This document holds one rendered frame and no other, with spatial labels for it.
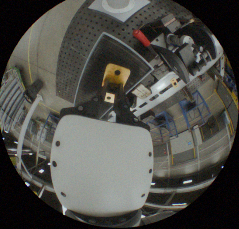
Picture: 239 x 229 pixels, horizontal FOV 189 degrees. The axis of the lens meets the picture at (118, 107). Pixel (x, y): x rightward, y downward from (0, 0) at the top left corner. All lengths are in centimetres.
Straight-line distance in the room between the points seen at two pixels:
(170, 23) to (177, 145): 829
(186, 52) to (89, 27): 62
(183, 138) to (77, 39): 852
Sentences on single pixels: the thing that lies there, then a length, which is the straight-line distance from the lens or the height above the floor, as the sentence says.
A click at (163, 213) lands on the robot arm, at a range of 17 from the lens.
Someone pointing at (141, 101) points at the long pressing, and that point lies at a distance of 50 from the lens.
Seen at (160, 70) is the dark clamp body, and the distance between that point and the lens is 30.
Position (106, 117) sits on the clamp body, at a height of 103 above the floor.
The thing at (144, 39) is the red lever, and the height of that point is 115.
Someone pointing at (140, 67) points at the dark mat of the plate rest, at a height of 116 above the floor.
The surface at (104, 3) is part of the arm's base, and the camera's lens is 61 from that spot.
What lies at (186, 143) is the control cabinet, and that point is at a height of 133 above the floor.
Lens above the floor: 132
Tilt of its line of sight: 37 degrees down
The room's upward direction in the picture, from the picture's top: 178 degrees counter-clockwise
